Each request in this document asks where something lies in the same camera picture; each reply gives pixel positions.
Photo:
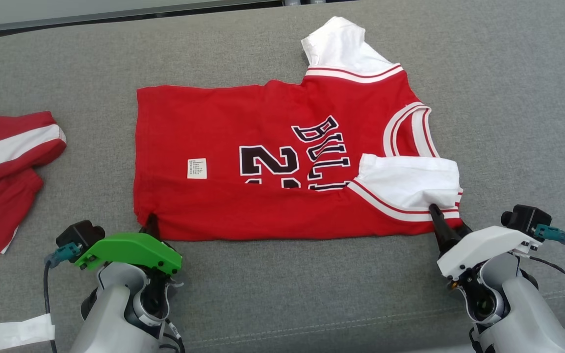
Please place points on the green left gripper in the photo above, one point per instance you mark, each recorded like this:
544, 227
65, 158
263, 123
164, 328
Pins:
130, 247

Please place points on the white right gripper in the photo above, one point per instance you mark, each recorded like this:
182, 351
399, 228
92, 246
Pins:
483, 245

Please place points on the red basketball jersey white sleeves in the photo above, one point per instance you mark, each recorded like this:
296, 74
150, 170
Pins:
204, 127

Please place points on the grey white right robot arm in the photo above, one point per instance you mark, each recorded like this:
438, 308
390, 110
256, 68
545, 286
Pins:
523, 314

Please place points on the grey fabric sofa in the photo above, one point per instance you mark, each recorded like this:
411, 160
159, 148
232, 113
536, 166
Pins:
282, 294

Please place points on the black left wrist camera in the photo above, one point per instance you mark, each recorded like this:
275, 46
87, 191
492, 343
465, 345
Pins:
79, 233

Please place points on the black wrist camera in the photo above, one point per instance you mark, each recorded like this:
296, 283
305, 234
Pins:
79, 233
525, 218

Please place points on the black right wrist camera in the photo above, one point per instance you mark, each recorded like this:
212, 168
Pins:
525, 218

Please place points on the grey partition post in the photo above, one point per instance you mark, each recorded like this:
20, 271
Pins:
304, 2

